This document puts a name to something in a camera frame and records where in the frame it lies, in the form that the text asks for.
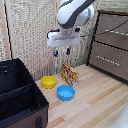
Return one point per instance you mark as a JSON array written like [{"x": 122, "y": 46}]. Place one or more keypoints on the brown drawer cabinet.
[{"x": 110, "y": 45}]

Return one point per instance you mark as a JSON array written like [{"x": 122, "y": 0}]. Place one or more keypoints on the black fabric storage box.
[{"x": 18, "y": 96}]

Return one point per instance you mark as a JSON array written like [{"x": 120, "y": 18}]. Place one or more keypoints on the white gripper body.
[{"x": 63, "y": 38}]

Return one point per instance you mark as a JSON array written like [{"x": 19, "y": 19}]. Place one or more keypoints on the yellow bowl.
[{"x": 48, "y": 81}]

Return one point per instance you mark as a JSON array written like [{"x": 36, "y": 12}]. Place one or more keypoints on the woven folding screen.
[{"x": 43, "y": 36}]

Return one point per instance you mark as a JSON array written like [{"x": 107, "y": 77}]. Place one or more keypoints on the red yellow cereal bar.
[{"x": 70, "y": 75}]

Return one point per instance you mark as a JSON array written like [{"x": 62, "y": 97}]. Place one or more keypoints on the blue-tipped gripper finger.
[
  {"x": 55, "y": 52},
  {"x": 68, "y": 51}
]

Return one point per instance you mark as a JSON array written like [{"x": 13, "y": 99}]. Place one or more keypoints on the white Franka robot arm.
[{"x": 71, "y": 13}]

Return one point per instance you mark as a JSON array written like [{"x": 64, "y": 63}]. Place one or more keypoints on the blue bowl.
[{"x": 65, "y": 92}]

